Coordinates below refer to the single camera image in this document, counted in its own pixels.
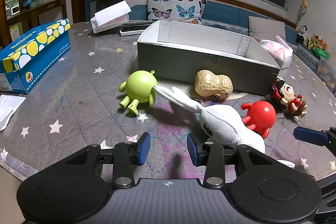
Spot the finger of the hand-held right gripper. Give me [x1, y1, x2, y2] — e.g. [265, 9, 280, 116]
[293, 126, 336, 155]

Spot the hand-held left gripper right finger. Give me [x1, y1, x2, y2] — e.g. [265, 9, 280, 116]
[187, 133, 276, 189]

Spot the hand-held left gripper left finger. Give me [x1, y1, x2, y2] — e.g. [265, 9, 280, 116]
[66, 132, 151, 189]

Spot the white plush rabbit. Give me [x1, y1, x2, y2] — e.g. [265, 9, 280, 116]
[154, 85, 296, 169]

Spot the red-dressed doll figurine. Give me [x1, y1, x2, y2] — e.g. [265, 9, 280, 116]
[268, 78, 308, 117]

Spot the red round pig toy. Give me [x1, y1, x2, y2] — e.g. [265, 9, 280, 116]
[241, 101, 277, 139]

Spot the beige peanut toy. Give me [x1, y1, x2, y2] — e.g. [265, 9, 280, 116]
[195, 70, 234, 101]

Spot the grey cardboard box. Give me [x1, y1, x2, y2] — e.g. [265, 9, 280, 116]
[136, 20, 281, 96]

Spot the clear storage box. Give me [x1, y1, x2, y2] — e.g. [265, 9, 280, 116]
[316, 57, 336, 94]

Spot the green round pig toy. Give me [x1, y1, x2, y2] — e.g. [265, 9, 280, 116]
[119, 70, 158, 115]

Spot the green plastic toy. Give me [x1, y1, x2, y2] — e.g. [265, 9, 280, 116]
[314, 48, 330, 60]

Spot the grey star-print tablecloth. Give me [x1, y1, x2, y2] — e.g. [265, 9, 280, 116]
[0, 21, 336, 188]

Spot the pink tissue pack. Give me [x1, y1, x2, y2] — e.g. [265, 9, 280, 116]
[259, 35, 294, 69]

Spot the yellow-vested plush toy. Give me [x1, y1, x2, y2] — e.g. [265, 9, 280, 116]
[305, 35, 320, 49]

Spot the panda plush toy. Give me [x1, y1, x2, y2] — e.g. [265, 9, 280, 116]
[296, 24, 309, 43]

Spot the grey pillow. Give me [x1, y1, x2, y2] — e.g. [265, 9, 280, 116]
[248, 16, 286, 42]

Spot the black and white flat box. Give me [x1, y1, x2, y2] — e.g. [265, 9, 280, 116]
[119, 21, 154, 37]

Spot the flower bouquet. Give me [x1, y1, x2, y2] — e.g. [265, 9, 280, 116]
[297, 0, 308, 22]

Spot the blue dotted tissue box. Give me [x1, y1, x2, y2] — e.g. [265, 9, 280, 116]
[0, 18, 71, 94]

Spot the white open small box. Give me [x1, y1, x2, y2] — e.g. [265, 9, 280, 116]
[91, 0, 132, 34]

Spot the blue sofa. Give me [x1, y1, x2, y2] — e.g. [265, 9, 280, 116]
[129, 1, 300, 46]

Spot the white paper sheet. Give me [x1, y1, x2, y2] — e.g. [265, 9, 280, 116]
[0, 94, 26, 131]

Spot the butterfly print pillow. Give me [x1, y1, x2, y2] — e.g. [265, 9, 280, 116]
[146, 0, 208, 25]

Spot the wooden sideboard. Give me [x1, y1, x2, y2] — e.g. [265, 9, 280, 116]
[0, 0, 67, 48]

